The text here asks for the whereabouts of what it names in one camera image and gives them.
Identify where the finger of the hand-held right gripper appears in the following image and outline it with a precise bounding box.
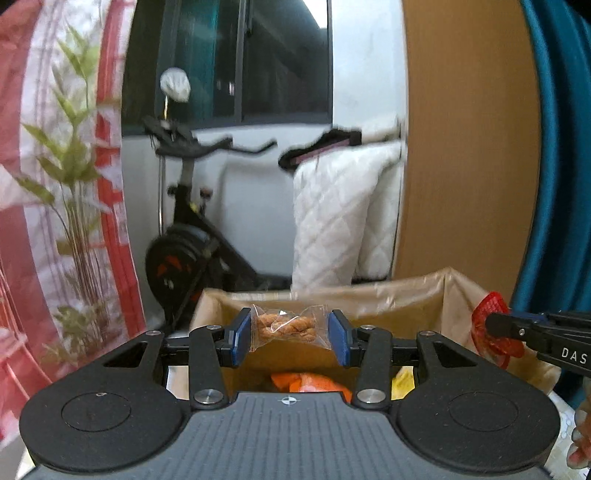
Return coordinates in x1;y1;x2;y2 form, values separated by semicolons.
508;311;591;324
485;312;552;346

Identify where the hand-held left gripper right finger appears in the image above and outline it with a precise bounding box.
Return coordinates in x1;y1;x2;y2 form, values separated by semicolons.
326;309;478;411

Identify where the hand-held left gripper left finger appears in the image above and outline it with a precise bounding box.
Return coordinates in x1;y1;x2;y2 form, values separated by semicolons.
102;308;253;411

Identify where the red snack packet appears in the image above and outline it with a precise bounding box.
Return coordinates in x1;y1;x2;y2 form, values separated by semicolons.
471;291;525;370

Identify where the plastic-lined cardboard box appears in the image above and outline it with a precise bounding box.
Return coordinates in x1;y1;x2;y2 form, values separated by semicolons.
189;268;562;403

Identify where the clear packet of twisted snacks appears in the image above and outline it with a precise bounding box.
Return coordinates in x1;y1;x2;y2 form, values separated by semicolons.
248;304;333;354

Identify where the person's right hand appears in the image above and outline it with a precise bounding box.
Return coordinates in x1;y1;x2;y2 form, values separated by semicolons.
567;406;591;468

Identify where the orange snack packet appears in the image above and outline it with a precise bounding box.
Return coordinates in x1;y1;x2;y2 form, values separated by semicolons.
270;371;353;403

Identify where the yellow snack packet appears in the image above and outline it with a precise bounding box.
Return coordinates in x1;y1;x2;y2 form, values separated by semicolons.
392;366;415;398

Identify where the black exercise bike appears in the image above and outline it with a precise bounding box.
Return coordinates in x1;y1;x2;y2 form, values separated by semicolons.
140;115;279;334

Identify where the white quilted blanket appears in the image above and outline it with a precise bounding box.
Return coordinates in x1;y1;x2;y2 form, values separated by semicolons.
291;140;408;295

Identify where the teal curtain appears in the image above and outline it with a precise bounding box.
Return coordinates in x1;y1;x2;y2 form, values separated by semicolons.
508;0;591;409

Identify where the wooden door panel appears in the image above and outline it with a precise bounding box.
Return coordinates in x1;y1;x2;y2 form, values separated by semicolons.
392;0;542;302

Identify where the black garment with pink trim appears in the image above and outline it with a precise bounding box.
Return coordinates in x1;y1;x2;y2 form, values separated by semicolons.
278;128;364;172

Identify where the cream folded cloth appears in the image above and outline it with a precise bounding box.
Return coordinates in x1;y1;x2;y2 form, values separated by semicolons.
360;114;408;145

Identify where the red floral printed curtain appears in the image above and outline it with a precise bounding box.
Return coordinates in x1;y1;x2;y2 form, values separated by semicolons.
0;0;147;446

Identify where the dark window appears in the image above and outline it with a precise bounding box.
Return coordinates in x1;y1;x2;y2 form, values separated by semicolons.
121;0;334;136

